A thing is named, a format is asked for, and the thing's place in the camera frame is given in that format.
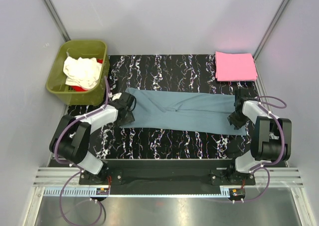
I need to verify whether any blue-grey t shirt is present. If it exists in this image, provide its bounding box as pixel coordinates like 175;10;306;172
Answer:
125;88;246;136

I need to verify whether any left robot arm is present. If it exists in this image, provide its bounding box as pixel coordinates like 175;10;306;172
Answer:
49;92;137;184

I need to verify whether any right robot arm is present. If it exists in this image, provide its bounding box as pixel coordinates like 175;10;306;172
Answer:
222;89;292;185

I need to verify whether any white t shirt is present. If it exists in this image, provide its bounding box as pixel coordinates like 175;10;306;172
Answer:
63;56;102;90

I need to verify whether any folded pink t shirt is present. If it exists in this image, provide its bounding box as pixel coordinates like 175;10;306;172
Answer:
215;51;258;82

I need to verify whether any red t shirt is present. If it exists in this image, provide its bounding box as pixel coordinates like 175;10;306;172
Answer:
69;59;103;92

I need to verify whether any olive green plastic bin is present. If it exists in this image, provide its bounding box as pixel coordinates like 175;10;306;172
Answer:
46;39;110;106

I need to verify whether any black marbled table mat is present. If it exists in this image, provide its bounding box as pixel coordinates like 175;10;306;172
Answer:
47;53;282;160

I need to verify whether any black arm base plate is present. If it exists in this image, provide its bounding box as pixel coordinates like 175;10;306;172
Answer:
79;159;256;193

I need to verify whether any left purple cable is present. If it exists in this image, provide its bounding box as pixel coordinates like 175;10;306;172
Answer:
53;76;110;226

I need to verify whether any slotted cable duct rail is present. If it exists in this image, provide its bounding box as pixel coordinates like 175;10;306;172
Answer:
44;187;230;198

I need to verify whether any left aluminium frame post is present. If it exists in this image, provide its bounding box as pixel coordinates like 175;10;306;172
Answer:
42;0;71;42

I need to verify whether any aluminium frame post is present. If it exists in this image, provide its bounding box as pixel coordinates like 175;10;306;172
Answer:
253;0;300;59
42;0;71;42

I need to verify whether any right aluminium frame post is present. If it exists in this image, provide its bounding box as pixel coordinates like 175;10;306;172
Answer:
253;0;300;59

